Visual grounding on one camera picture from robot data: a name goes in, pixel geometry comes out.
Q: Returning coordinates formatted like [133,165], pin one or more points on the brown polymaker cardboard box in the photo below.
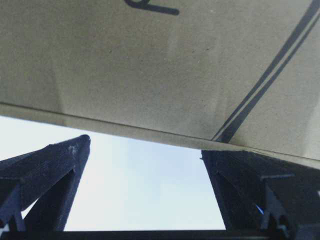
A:
[202,74]

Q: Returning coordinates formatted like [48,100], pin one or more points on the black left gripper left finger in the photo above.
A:
[37,189]

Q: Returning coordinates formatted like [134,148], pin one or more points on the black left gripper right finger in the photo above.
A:
[261,192]

